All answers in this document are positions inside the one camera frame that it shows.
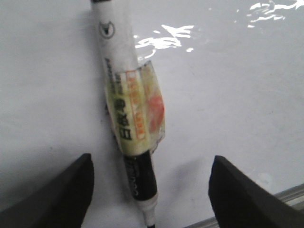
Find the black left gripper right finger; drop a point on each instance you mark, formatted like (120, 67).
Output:
(238, 202)

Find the grey aluminium whiteboard frame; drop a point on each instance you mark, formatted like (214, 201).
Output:
(293, 197)

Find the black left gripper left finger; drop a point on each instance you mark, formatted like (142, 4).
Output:
(62, 203)

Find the white black whiteboard marker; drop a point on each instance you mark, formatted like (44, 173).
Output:
(133, 99)

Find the white whiteboard surface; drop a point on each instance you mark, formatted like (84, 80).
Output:
(231, 73)

